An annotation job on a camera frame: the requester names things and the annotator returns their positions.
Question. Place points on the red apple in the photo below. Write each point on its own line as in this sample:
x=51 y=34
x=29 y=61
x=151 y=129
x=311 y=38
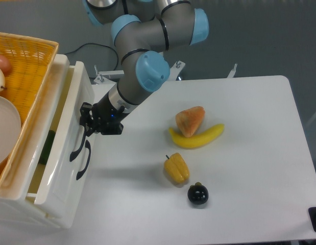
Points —
x=5 y=65

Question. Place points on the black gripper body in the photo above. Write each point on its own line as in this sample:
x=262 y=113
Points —
x=108 y=122

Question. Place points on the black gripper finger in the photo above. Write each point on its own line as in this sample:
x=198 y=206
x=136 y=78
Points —
x=86 y=111
x=88 y=127

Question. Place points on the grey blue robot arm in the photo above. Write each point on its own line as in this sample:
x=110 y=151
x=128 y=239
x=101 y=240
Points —
x=141 y=31

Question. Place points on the yellow banana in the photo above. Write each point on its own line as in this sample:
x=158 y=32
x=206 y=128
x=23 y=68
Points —
x=198 y=140

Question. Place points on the orange peach slice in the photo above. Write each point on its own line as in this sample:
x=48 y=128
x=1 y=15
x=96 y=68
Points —
x=189 y=120

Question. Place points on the yellow bell pepper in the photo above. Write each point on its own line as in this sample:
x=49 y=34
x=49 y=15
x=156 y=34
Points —
x=176 y=168

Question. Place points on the white plate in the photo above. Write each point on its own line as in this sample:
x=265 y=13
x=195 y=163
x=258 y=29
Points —
x=10 y=127

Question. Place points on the green bell pepper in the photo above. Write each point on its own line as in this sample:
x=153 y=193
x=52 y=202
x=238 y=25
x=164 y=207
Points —
x=47 y=147

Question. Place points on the white drawer cabinet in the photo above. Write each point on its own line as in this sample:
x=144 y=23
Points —
x=14 y=204

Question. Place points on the orange woven basket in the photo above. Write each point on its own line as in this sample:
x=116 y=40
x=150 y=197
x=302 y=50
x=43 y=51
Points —
x=31 y=60

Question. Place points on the white drawer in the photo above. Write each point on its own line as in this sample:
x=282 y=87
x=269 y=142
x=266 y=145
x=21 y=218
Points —
x=79 y=91
x=69 y=158

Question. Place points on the dark purple mangosteen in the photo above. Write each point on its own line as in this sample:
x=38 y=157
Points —
x=198 y=194

